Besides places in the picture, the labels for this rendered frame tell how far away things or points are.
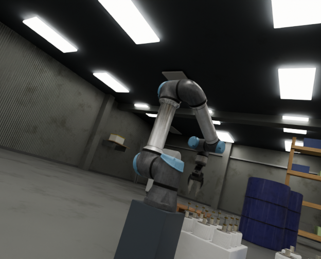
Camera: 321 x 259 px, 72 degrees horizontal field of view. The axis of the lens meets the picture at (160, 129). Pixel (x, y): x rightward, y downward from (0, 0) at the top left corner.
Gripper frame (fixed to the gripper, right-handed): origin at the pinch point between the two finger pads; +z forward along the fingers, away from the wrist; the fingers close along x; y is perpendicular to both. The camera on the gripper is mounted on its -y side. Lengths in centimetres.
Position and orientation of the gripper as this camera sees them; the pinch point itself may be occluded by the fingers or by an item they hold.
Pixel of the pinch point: (192, 192)
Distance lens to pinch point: 145.5
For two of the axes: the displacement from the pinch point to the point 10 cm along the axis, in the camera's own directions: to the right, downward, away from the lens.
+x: -9.3, -2.2, 2.9
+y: 2.2, 2.9, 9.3
